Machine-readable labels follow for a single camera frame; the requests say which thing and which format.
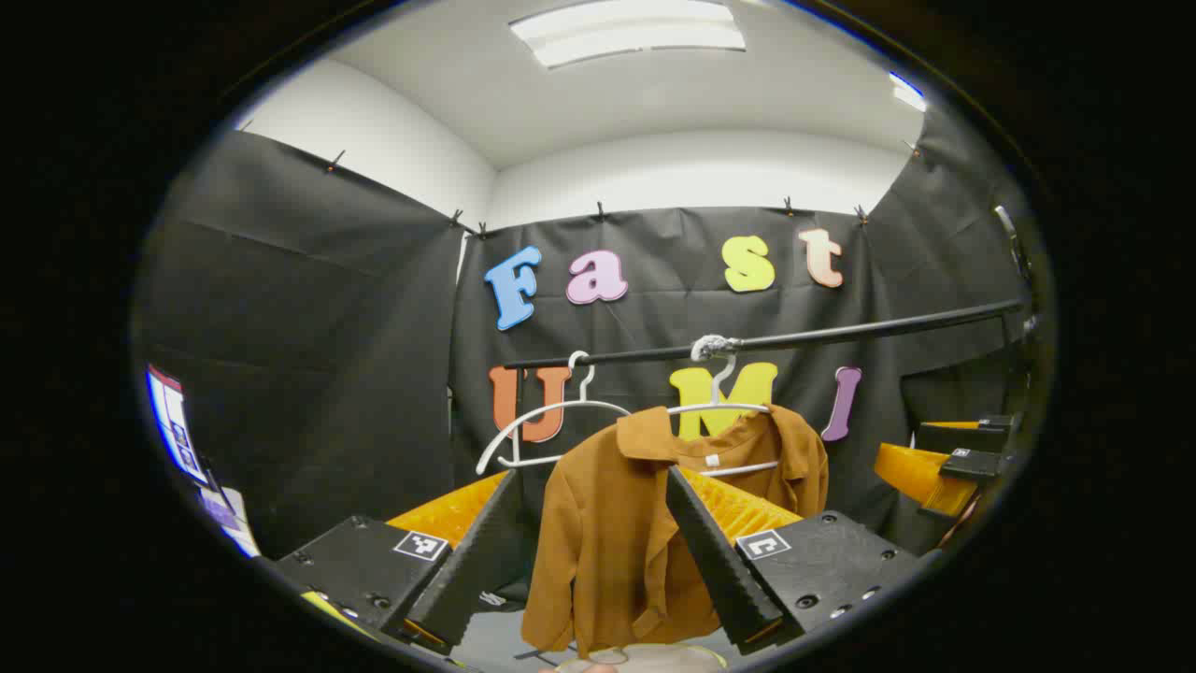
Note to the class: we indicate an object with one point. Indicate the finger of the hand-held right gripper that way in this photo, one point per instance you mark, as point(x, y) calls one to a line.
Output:
point(962, 435)
point(920, 472)

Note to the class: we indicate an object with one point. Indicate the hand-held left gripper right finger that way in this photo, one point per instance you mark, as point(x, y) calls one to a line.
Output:
point(715, 561)

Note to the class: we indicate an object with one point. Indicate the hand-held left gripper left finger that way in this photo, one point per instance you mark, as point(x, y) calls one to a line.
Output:
point(467, 570)

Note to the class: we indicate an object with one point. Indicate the brown shirt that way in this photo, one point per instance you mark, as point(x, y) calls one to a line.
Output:
point(607, 551)

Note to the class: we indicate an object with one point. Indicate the white clothes hanger with taped hook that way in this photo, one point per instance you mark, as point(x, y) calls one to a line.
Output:
point(718, 408)

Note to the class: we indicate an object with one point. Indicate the white plastic clothes hanger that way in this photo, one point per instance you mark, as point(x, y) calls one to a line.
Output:
point(523, 421)

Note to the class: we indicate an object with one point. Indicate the black clothes rack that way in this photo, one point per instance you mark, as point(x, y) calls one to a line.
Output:
point(841, 330)

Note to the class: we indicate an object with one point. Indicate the computer monitor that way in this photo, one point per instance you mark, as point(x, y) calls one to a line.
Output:
point(176, 425)

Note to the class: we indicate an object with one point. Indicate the small ceiling light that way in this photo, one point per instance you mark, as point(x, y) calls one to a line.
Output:
point(906, 92)

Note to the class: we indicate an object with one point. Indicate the large ceiling light panel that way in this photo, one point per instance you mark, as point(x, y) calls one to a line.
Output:
point(628, 33)

